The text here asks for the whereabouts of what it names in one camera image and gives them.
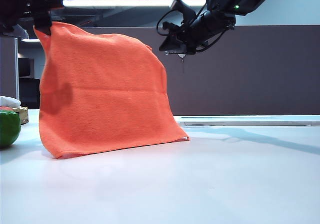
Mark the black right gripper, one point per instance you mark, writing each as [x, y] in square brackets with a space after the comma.
[212, 26]

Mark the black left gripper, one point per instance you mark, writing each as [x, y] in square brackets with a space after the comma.
[37, 4]

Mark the orange microfibre cloth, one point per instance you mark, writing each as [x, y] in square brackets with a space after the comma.
[105, 96]

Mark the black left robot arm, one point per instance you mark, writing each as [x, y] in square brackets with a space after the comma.
[10, 6]

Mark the white folded cloth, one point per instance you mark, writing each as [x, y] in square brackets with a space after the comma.
[8, 101]

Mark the grey hexagonal partition hook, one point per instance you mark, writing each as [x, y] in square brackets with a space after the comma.
[181, 56]

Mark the short ceiling light strip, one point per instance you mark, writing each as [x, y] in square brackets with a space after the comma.
[31, 40]

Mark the dark background cabinet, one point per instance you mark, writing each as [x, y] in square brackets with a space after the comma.
[26, 67]

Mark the long ceiling light strip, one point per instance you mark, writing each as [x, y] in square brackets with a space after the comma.
[112, 2]

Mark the grey rounded partition panel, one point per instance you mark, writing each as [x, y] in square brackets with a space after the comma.
[7, 71]

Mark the black office chair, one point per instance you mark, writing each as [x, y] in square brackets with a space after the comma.
[28, 93]

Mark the dark brown desk partition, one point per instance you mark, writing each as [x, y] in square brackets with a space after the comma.
[250, 71]

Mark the gold foil box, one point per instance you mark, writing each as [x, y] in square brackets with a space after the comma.
[23, 115]

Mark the small red object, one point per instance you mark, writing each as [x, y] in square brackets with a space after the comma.
[5, 108]

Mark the green bell pepper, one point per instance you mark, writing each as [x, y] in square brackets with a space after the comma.
[8, 128]

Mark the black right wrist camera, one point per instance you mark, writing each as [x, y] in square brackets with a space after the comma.
[185, 9]

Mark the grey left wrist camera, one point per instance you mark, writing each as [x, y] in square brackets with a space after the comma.
[18, 32]

